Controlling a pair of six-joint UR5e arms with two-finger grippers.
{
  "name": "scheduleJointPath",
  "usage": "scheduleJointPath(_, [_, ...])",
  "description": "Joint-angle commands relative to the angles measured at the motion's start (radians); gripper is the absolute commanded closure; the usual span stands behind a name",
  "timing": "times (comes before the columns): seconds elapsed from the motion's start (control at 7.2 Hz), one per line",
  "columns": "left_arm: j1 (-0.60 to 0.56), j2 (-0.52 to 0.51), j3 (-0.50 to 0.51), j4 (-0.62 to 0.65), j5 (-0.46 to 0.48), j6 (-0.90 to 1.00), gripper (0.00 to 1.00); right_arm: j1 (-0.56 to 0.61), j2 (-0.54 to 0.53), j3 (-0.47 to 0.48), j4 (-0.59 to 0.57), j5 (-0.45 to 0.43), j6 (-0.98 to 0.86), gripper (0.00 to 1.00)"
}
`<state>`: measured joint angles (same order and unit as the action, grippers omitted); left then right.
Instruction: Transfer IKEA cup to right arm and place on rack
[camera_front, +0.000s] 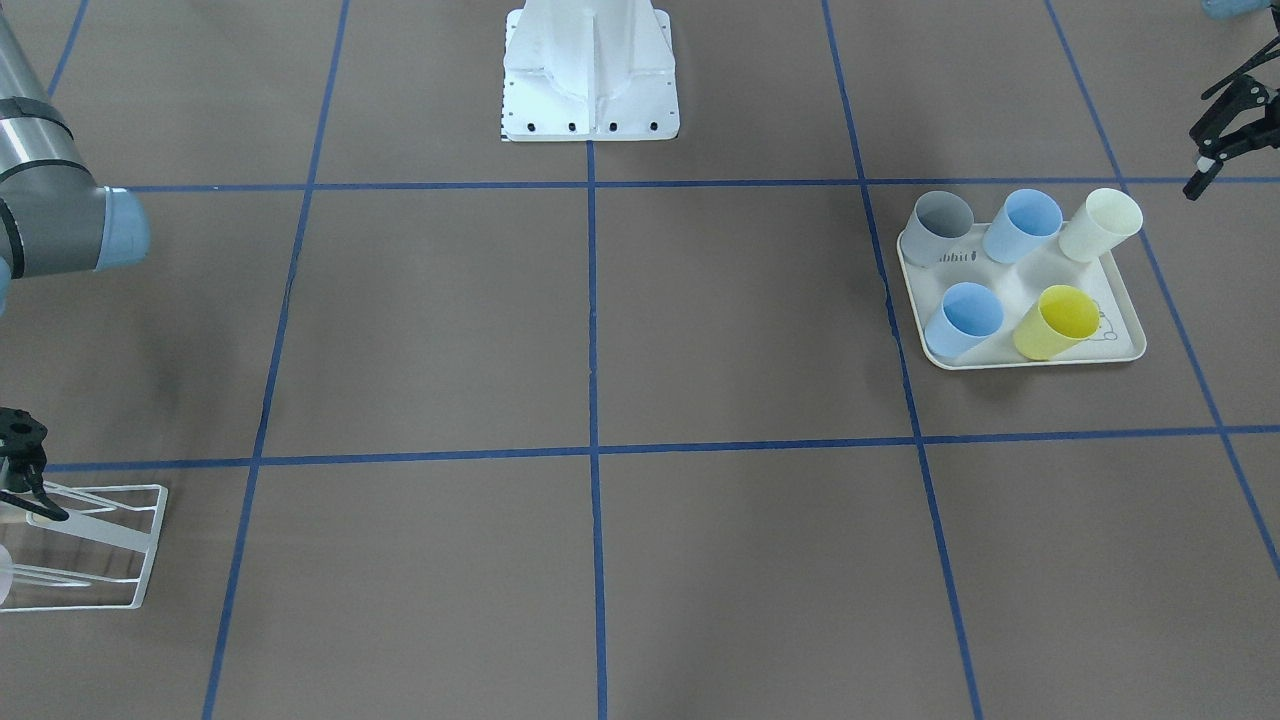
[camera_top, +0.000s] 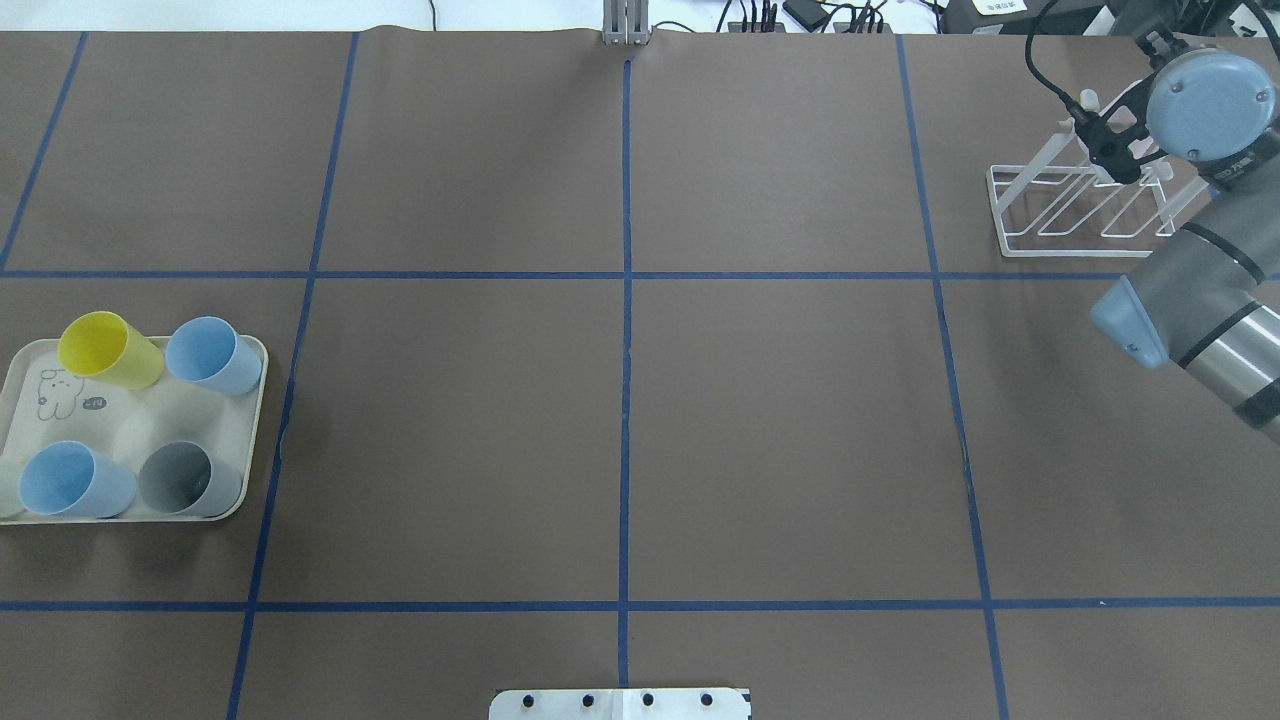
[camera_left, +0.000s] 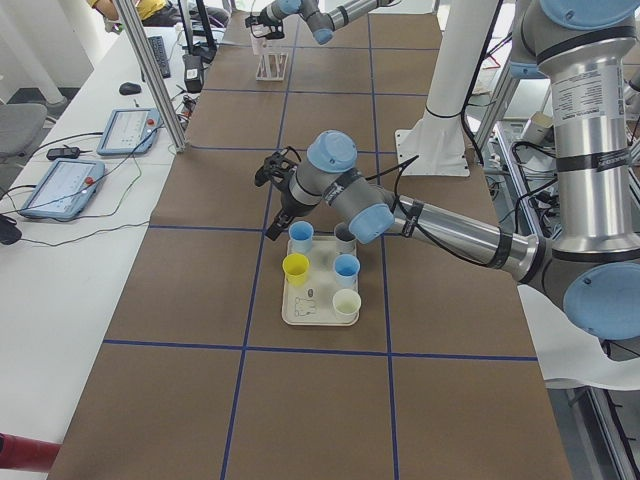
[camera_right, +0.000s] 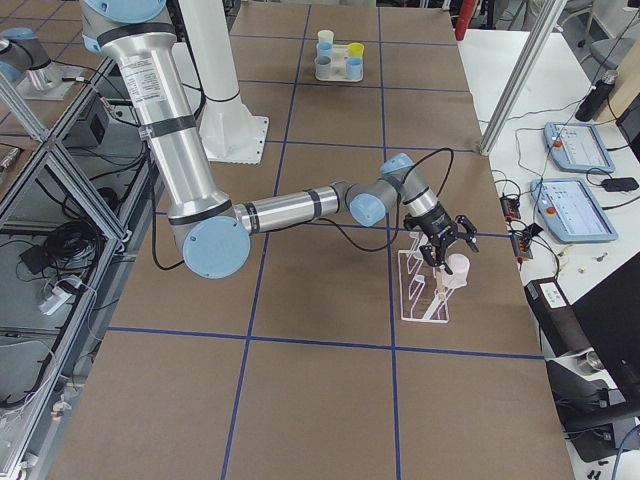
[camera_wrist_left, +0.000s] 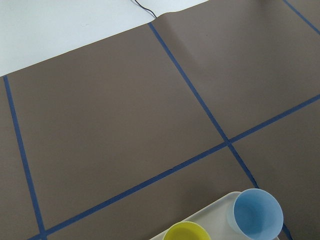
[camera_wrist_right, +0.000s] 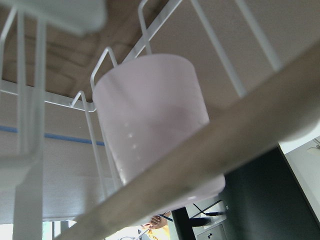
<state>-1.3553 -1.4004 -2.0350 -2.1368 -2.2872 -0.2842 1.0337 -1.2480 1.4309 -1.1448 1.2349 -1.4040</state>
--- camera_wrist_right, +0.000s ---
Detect pink plastic cup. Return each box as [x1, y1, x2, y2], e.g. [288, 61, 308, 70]
[91, 53, 227, 211]

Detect white wire dish rack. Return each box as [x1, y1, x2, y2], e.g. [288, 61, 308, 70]
[0, 0, 320, 240]

